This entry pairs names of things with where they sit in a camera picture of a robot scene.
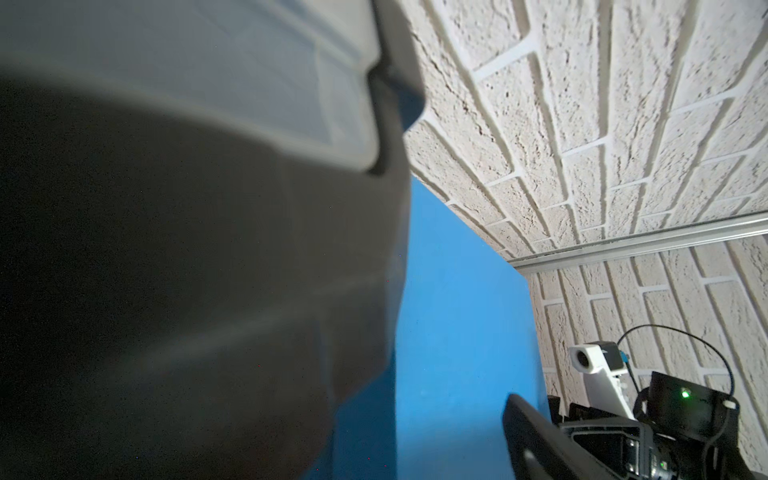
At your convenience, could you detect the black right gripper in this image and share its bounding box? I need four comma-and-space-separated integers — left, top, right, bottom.
548, 395, 678, 479

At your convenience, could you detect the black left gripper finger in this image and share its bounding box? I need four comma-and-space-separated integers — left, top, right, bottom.
502, 394, 617, 480

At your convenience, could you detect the blue shoebox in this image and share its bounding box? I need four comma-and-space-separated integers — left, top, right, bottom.
306, 182, 547, 479

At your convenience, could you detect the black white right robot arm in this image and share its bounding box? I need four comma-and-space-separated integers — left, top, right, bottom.
555, 372, 765, 479

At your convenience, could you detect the black grey toolbox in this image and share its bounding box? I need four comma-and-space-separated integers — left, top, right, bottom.
1, 1, 425, 479

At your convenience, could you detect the right aluminium corner post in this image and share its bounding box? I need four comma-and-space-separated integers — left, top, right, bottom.
509, 212, 767, 274

